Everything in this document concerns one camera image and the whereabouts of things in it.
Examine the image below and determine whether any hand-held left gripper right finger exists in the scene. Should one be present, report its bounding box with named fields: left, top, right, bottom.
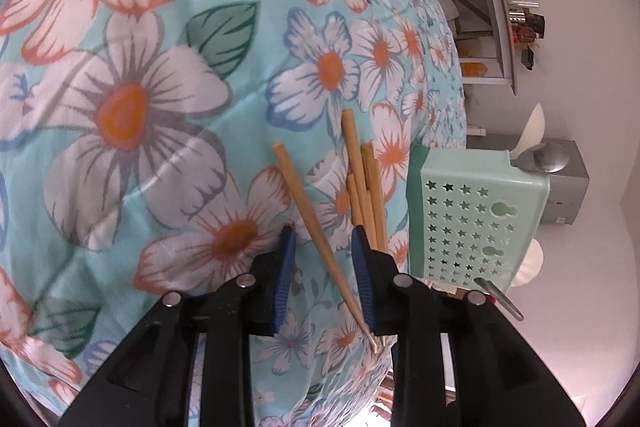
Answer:
left=350, top=226, right=586, bottom=427

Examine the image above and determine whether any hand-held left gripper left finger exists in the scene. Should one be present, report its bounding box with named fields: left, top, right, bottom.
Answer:
left=60, top=226, right=298, bottom=427

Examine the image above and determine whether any mint green utensil caddy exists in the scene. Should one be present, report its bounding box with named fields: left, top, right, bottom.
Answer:
left=404, top=146, right=552, bottom=304

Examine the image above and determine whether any metal spoon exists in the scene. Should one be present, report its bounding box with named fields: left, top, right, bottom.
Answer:
left=515, top=143, right=571, bottom=174

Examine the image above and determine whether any floral blanket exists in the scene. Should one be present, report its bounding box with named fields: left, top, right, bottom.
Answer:
left=0, top=0, right=472, bottom=427

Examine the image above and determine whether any grey box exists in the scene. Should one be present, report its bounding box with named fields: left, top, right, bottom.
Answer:
left=470, top=134, right=590, bottom=226

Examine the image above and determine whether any pile of packets and jars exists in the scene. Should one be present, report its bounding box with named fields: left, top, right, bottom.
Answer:
left=499, top=0, right=549, bottom=74

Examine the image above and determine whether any metal utensil handle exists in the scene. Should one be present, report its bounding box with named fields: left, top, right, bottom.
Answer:
left=473, top=276, right=525, bottom=322

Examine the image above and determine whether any wall shelf with items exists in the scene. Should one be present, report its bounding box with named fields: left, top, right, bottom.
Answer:
left=447, top=0, right=519, bottom=96

